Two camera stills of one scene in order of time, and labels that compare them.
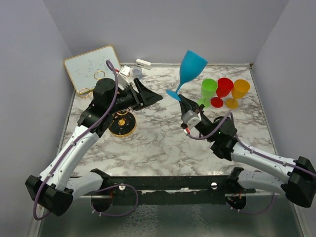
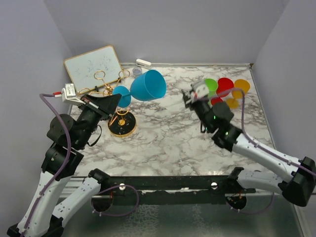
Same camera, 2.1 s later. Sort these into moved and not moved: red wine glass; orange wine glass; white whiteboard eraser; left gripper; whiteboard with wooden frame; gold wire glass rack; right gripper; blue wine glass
Moved: blue wine glass; right gripper; left gripper
Not moved: red wine glass; whiteboard with wooden frame; gold wire glass rack; orange wine glass; white whiteboard eraser
